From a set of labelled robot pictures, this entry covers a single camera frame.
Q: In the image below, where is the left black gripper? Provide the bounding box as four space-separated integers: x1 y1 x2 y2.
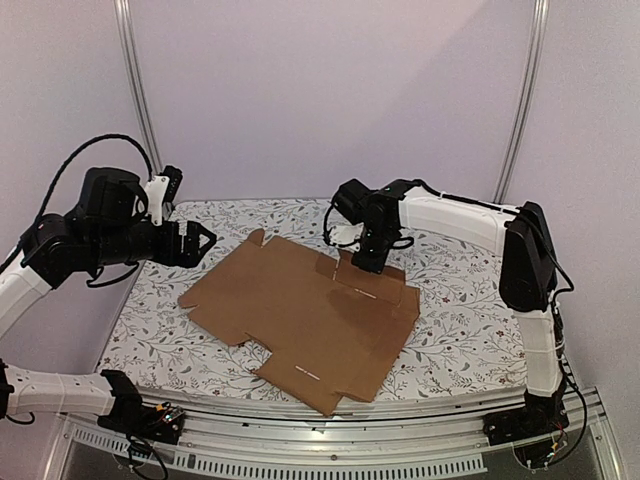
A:
89 214 217 267

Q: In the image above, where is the brown cardboard paper box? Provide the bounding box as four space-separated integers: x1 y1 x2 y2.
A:
178 229 420 416

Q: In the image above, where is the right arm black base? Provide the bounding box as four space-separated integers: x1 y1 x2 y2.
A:
483 391 569 446

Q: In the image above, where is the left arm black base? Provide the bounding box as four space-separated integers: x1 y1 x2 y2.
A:
97 370 186 445

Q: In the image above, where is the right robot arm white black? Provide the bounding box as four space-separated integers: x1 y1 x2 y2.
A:
322 179 574 436

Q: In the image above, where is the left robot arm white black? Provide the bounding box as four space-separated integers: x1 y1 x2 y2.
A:
1 167 217 434

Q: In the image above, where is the floral patterned table mat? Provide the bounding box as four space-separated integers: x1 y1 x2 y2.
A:
98 199 526 402

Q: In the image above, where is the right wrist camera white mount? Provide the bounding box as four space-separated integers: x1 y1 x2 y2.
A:
328 223 364 253

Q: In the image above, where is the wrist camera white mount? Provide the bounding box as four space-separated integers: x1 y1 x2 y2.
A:
328 223 364 253
144 165 183 227

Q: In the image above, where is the right black braided cable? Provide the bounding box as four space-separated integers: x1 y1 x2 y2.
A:
322 199 351 247

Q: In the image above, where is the black braided cable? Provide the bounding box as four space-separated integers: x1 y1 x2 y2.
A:
14 133 156 261
322 199 351 247

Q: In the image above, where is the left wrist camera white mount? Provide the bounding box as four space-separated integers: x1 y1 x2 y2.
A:
144 165 183 227

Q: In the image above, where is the left black braided cable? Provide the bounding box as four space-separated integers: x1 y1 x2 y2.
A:
14 133 156 261

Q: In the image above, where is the front aluminium rail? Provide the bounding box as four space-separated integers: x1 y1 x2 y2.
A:
44 388 626 479

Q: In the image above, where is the left aluminium frame post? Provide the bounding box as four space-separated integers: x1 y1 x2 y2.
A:
113 0 164 173

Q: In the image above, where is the aluminium frame post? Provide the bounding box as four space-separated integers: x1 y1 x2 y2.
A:
493 0 550 204
113 0 164 173

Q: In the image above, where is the right aluminium frame post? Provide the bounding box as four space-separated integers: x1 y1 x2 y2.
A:
493 0 550 204

